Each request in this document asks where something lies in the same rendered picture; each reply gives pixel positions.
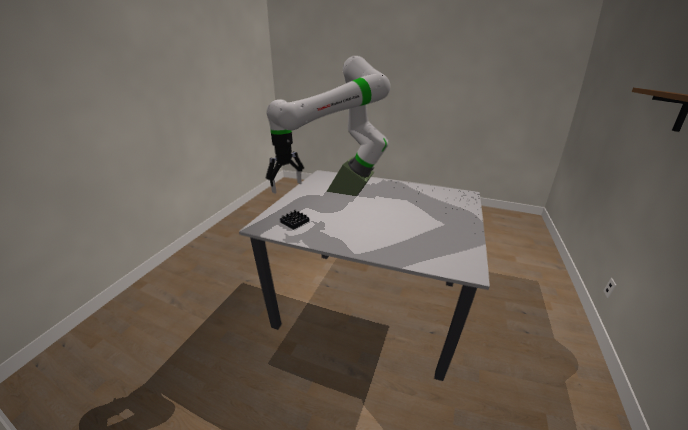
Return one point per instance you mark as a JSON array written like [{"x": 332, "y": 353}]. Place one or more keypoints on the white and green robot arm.
[{"x": 355, "y": 94}]

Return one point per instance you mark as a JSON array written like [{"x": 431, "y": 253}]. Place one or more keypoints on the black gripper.
[{"x": 282, "y": 159}]

